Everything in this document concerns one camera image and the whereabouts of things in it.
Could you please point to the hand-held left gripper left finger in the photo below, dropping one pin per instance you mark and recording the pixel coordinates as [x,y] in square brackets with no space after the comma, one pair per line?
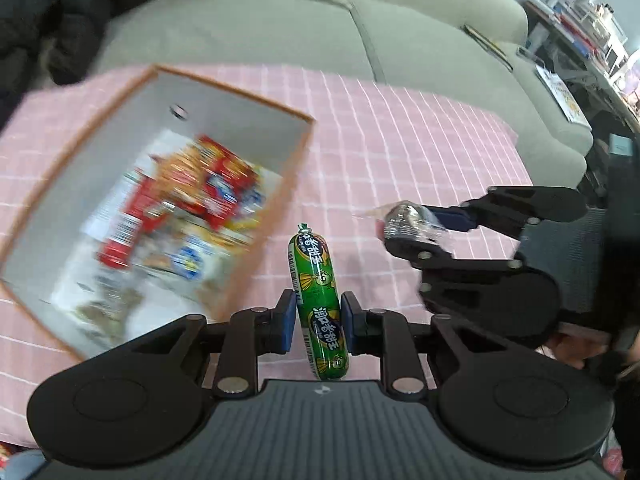
[286,322]

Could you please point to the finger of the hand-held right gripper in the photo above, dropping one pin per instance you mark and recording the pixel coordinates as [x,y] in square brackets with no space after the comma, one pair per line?
[455,219]
[430,255]

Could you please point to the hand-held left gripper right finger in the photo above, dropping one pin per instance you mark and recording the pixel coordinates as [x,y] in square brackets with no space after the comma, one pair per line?
[351,327]

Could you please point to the clear brown snack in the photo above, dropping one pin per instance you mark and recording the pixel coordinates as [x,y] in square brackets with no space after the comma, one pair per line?
[405,220]

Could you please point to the green sausage stick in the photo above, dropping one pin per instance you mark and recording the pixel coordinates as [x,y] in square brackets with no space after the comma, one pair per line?
[320,285]

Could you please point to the red cracker packet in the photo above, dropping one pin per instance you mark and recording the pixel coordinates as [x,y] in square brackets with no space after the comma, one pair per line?
[210,175]

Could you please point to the orange cardboard box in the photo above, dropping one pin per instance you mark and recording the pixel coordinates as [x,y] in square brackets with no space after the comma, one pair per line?
[225,125]

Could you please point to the person's right hand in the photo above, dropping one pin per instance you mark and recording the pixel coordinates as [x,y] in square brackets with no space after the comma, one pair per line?
[575,347]

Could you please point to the pink checked cloth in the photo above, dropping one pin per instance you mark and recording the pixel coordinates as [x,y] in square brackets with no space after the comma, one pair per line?
[400,135]

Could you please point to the white booklet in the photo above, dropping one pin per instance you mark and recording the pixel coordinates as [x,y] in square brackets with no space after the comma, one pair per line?
[565,95]

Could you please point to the thin dark-edged book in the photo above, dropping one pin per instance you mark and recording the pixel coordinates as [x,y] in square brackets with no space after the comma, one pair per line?
[490,47]

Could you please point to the cluttered shelf unit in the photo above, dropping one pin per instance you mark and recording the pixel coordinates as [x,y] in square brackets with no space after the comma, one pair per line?
[590,35]

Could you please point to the beige sofa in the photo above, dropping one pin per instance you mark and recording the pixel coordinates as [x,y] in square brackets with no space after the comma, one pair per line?
[250,25]

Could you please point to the person's blue jeans leg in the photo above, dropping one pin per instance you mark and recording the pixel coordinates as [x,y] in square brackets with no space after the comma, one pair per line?
[20,465]

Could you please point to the black jacket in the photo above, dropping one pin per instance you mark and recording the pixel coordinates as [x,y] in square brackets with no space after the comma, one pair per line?
[50,10]

